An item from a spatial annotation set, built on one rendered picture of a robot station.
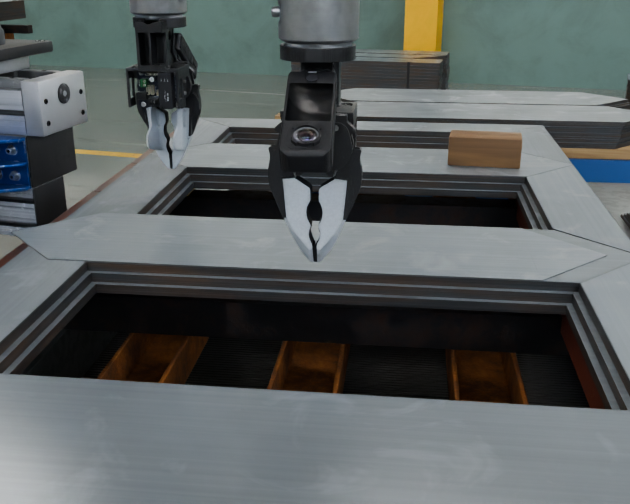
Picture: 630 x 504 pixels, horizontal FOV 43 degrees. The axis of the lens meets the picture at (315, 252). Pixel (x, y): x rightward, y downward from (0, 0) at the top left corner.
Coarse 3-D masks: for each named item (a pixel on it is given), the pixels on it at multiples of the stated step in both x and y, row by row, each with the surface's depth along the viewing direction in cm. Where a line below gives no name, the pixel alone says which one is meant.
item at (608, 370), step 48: (384, 144) 162; (432, 144) 161; (384, 192) 131; (432, 192) 130; (480, 192) 129; (528, 192) 124; (576, 240) 100; (96, 288) 93; (144, 288) 92; (192, 288) 91; (240, 288) 91; (288, 288) 91; (336, 288) 90; (384, 288) 89; (432, 288) 89; (480, 288) 89; (528, 288) 88; (576, 288) 88; (48, 336) 81; (576, 336) 82; (624, 384) 69
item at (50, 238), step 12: (84, 216) 109; (96, 216) 109; (48, 228) 104; (60, 228) 104; (72, 228) 104; (84, 228) 104; (24, 240) 100; (36, 240) 100; (48, 240) 100; (60, 240) 100; (48, 252) 96
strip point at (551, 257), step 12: (528, 240) 100; (540, 240) 100; (552, 240) 100; (540, 252) 96; (552, 252) 96; (564, 252) 96; (576, 252) 96; (588, 252) 96; (540, 264) 92; (552, 264) 92; (564, 264) 92; (576, 264) 92; (540, 276) 89; (552, 276) 89
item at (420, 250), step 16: (400, 224) 106; (416, 224) 106; (400, 240) 100; (416, 240) 100; (432, 240) 100; (448, 240) 100; (400, 256) 95; (416, 256) 95; (432, 256) 95; (448, 256) 95; (400, 272) 90; (416, 272) 90; (432, 272) 90; (448, 272) 90; (464, 272) 90
